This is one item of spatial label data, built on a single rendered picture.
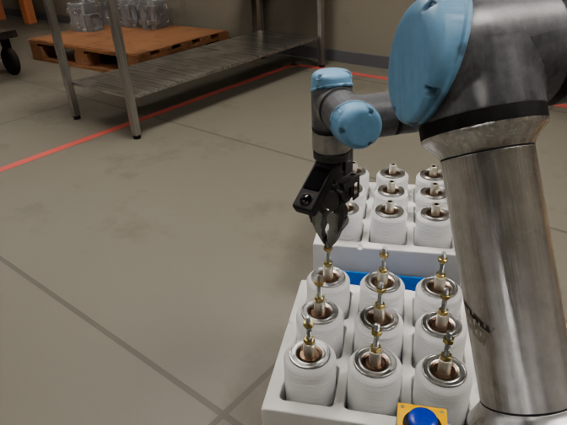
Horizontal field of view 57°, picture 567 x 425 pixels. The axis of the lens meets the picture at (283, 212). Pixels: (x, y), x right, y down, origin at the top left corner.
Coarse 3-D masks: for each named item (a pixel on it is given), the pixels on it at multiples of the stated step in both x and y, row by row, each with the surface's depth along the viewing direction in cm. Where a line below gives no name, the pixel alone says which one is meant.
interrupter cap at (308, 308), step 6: (312, 300) 109; (306, 306) 107; (312, 306) 107; (330, 306) 107; (336, 306) 107; (306, 312) 106; (312, 312) 106; (330, 312) 106; (336, 312) 105; (312, 318) 104; (318, 318) 104; (324, 318) 104; (330, 318) 104; (336, 318) 104; (318, 324) 103; (324, 324) 103
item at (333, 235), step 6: (330, 216) 106; (336, 216) 105; (330, 222) 107; (336, 222) 106; (330, 228) 108; (336, 228) 107; (330, 234) 108; (336, 234) 108; (330, 240) 109; (336, 240) 109; (330, 246) 111
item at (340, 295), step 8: (344, 272) 117; (312, 288) 114; (328, 288) 113; (336, 288) 113; (344, 288) 113; (312, 296) 115; (328, 296) 113; (336, 296) 113; (344, 296) 114; (344, 304) 116; (344, 312) 117
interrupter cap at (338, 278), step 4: (316, 268) 118; (320, 268) 118; (336, 268) 118; (312, 272) 117; (316, 272) 117; (320, 272) 117; (336, 272) 117; (340, 272) 117; (312, 276) 116; (336, 276) 116; (340, 276) 116; (344, 276) 115; (312, 280) 115; (324, 280) 115; (328, 280) 115; (332, 280) 115; (336, 280) 115; (340, 280) 114; (344, 280) 115; (324, 284) 113; (328, 284) 113; (332, 284) 113; (336, 284) 113; (340, 284) 113
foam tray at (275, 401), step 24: (408, 312) 115; (288, 336) 110; (408, 336) 109; (336, 360) 104; (408, 360) 103; (336, 384) 105; (408, 384) 98; (264, 408) 95; (288, 408) 94; (312, 408) 94; (336, 408) 94
